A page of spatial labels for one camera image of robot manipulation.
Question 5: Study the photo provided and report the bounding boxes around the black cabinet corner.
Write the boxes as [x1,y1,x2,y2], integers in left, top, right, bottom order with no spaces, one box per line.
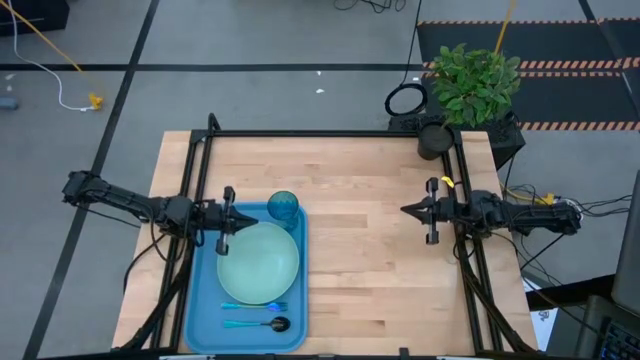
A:
[0,0,70,37]

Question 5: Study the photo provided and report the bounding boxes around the black spoon teal handle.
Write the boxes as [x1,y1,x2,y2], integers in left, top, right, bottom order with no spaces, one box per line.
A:
[223,315,292,333]

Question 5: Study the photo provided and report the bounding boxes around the black cable bundle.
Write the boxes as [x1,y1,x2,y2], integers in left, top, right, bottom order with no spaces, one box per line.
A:
[574,193,634,226]

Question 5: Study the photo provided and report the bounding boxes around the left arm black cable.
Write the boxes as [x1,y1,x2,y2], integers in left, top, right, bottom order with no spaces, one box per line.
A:
[149,198,207,264]

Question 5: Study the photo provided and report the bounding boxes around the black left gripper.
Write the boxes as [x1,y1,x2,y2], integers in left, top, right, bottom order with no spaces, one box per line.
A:
[199,186,260,256]

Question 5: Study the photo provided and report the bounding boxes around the black plant pot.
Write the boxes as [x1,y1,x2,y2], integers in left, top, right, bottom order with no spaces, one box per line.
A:
[417,121,456,161]

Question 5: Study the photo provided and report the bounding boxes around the pale green round plate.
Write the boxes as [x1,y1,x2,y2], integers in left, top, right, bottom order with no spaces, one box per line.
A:
[216,221,301,306]

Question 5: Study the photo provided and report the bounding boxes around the tangled black floor cables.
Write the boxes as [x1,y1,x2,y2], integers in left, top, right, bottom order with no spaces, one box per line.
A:
[333,0,407,14]

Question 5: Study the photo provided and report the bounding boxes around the green leafy plant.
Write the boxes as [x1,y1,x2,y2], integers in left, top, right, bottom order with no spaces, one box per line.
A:
[428,42,522,129]

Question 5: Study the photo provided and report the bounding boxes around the long yellow floor cable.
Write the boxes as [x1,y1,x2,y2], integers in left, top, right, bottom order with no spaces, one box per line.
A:
[0,0,104,99]

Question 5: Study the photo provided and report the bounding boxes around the black aluminium table frame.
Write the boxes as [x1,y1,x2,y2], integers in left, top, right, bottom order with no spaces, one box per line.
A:
[112,112,539,360]

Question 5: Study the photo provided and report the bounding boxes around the coiled black floor cable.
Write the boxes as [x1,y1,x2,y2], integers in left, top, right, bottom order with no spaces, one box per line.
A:
[383,0,429,118]

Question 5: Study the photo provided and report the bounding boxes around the white paper sheet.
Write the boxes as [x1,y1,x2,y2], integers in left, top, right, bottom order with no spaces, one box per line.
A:
[529,307,559,351]

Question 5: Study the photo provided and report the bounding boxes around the blue fork teal handle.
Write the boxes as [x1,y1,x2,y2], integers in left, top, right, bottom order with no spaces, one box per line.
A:
[220,300,289,313]

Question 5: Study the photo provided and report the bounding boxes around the black keyboard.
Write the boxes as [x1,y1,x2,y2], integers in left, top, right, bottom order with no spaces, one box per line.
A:
[598,319,640,360]

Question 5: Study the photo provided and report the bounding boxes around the black base power cable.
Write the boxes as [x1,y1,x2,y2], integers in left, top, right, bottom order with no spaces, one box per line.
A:
[123,232,169,296]

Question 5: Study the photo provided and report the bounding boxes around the yellow hanging cable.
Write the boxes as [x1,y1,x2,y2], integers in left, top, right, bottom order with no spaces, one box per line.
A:
[494,0,516,55]

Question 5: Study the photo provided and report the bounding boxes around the black mat orange hazard stripes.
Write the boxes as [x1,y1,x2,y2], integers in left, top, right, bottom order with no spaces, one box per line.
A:
[417,18,640,132]

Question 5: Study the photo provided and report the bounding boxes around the white floor cable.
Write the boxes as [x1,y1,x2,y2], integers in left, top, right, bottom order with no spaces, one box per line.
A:
[7,0,96,112]

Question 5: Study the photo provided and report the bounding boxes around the teal translucent cup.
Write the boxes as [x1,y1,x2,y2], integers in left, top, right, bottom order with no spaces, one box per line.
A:
[266,190,301,231]

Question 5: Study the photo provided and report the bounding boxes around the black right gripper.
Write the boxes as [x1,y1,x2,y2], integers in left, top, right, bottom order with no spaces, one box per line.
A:
[400,177,474,245]

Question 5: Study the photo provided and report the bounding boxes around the blue plastic tray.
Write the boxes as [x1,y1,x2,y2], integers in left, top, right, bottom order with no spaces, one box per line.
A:
[184,201,310,355]

